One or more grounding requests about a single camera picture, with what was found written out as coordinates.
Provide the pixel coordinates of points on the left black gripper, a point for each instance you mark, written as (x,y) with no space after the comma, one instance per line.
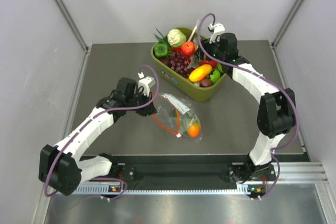
(147,110)

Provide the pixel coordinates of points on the fake green onion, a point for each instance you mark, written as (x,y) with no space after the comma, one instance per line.
(161,38)

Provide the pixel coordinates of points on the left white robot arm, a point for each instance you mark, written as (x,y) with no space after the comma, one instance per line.
(61,167)

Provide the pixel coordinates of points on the grey fake fish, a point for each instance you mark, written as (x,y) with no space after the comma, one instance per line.
(193,58)

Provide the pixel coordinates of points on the grey slotted cable duct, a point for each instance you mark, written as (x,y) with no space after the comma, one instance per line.
(110,189)

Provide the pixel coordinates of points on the dark purple fake plum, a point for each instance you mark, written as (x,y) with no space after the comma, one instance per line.
(205,83)

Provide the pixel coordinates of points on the purple fake grapes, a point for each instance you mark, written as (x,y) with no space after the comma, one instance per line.
(179,63)

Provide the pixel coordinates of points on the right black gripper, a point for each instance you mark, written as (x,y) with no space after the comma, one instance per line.
(207,46)

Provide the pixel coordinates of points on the bright green fake pepper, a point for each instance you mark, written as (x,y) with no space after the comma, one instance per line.
(214,76)

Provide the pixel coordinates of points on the red fake chili pepper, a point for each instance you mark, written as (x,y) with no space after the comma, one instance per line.
(177,49)

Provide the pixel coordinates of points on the red fake tomato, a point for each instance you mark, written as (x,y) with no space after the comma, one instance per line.
(188,48)

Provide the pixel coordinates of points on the green fake bell pepper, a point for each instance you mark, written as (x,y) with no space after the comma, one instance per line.
(161,50)

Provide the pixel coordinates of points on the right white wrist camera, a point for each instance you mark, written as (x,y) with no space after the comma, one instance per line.
(216,30)

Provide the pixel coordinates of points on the pale green fake cabbage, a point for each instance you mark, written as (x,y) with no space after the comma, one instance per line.
(176,38)

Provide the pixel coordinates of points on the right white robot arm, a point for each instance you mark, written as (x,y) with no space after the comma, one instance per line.
(276,115)

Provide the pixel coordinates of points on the orange green fake mango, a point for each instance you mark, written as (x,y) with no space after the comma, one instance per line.
(194,130)

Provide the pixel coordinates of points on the yellow fake lemon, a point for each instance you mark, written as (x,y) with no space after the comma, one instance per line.
(206,68)

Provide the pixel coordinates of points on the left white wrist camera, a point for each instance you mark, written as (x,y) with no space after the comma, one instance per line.
(145,84)

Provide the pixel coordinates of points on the clear zip top bag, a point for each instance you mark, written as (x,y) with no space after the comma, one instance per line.
(165,104)

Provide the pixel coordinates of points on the red fake apple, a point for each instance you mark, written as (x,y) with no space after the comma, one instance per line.
(213,63)

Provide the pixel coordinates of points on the yellow orange fake mango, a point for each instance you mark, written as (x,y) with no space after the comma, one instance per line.
(197,75)

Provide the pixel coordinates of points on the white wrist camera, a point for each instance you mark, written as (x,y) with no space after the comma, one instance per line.
(216,30)
(145,84)

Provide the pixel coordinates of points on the green fake cucumber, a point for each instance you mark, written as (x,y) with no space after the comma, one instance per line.
(181,122)

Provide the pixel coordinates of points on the olive green plastic bin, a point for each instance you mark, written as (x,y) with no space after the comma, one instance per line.
(195,92)

